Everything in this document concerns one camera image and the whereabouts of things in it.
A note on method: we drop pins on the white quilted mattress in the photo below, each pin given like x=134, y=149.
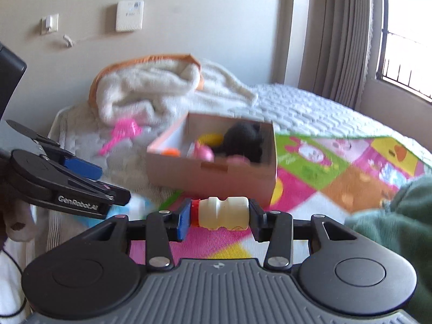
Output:
x=320, y=108

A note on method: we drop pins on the small cream bottle red cap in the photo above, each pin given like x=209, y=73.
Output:
x=219, y=212

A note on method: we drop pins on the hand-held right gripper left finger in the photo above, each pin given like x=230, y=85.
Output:
x=184, y=221

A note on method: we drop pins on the black plush toy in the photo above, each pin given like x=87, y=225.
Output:
x=241, y=138

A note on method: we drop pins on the pink toy figure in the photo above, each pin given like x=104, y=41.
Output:
x=204, y=153

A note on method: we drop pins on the grey curtain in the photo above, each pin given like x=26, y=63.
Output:
x=337, y=40

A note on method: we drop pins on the colourful cartoon play mat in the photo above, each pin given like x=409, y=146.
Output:
x=337, y=175

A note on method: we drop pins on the orange plastic toy piece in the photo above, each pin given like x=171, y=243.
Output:
x=170, y=152

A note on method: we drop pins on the pink plastic scoop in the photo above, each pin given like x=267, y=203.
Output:
x=126, y=130

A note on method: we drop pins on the white wall box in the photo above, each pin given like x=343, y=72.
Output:
x=130, y=15

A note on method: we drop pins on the pink cardboard box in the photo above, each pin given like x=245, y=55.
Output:
x=209, y=182

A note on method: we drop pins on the blue tissue packet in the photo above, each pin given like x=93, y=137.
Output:
x=140, y=207

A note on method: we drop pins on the yellow ribbed brush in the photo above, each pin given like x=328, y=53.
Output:
x=211, y=138

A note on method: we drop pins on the brown framed window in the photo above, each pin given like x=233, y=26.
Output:
x=408, y=57

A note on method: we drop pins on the black panel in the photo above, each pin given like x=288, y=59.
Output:
x=11, y=74

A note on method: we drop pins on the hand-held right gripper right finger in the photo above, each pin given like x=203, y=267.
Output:
x=257, y=221

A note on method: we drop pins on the white fleece blanket orange trim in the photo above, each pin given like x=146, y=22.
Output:
x=145, y=87

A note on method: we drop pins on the green fleece blanket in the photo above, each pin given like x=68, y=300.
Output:
x=405, y=216

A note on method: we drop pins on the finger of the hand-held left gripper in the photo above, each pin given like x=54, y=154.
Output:
x=116, y=194
x=82, y=168

